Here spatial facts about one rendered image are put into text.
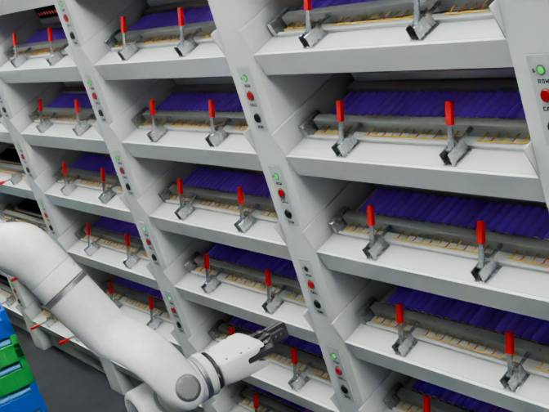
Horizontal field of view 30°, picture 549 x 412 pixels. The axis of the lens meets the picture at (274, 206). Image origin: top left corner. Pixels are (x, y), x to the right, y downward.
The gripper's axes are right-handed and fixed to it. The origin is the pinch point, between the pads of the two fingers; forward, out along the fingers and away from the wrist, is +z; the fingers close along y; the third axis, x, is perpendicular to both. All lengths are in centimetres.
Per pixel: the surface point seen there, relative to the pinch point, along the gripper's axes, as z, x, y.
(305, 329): 11.0, -7.1, -8.3
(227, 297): 12.1, -6.7, -41.2
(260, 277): 17.3, -2.5, -32.5
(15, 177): 12, 14, -162
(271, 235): 12.4, 13.0, -12.6
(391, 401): 16.3, -22.7, 6.7
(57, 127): 13, 32, -113
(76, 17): 10, 62, -66
